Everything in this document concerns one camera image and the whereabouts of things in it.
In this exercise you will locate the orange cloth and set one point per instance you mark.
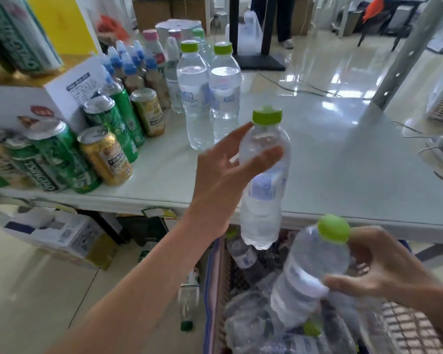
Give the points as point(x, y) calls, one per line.
point(373, 8)

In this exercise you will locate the person's right hand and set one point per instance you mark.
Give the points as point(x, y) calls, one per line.
point(387, 269)

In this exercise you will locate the brown cardboard boxes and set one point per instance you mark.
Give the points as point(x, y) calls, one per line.
point(162, 12)

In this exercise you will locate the clear bottle with green cap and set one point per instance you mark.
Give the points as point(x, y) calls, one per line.
point(188, 298)

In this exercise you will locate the black stand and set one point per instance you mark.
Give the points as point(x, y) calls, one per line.
point(260, 60)

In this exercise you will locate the red plastic bag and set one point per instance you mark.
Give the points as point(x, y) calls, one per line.
point(112, 29)

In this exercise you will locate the white plastic bag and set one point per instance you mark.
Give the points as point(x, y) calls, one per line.
point(249, 34)

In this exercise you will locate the pile of clear water bottles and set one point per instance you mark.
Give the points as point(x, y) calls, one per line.
point(251, 320)

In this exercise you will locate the group of blue-capped bottles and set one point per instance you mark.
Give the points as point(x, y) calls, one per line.
point(133, 69)

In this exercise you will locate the white roll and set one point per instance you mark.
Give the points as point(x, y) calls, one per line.
point(179, 27)

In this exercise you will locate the person's left thumb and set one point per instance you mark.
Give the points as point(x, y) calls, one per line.
point(262, 160)

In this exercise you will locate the green drink can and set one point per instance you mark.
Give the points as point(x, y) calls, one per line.
point(114, 125)
point(33, 165)
point(127, 110)
point(18, 33)
point(64, 154)

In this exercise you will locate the white printed cardboard box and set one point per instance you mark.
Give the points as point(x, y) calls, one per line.
point(40, 103)

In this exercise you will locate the white carton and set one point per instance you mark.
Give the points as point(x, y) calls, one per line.
point(59, 232)

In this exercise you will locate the blue shopping basket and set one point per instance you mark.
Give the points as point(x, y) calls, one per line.
point(214, 298)

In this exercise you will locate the grey metal pole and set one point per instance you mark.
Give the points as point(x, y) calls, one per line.
point(409, 47)

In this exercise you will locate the person's left forearm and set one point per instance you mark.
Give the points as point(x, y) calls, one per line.
point(144, 291)

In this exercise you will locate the white-capped clear bottle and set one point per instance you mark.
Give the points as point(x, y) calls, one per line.
point(173, 77)

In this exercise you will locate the person's left hand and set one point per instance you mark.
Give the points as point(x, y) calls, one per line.
point(214, 184)

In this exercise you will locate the green-capped clear water bottle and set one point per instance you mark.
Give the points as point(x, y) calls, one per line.
point(306, 269)
point(225, 99)
point(203, 44)
point(195, 103)
point(262, 210)

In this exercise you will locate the person's right thumb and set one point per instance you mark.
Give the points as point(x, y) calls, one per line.
point(345, 283)

